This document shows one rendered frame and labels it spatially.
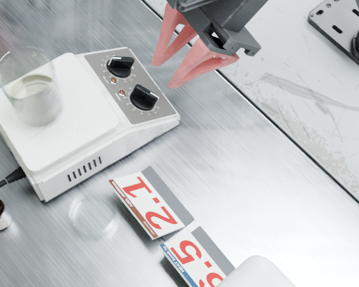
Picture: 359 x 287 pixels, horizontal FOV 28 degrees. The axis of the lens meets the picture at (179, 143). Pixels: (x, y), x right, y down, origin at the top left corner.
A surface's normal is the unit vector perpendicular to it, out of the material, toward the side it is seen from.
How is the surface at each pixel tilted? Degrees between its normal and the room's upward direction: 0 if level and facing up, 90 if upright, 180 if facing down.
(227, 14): 41
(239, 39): 50
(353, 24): 0
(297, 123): 0
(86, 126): 0
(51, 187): 90
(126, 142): 90
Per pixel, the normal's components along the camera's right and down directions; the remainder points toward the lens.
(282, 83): -0.01, -0.44
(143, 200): 0.50, -0.69
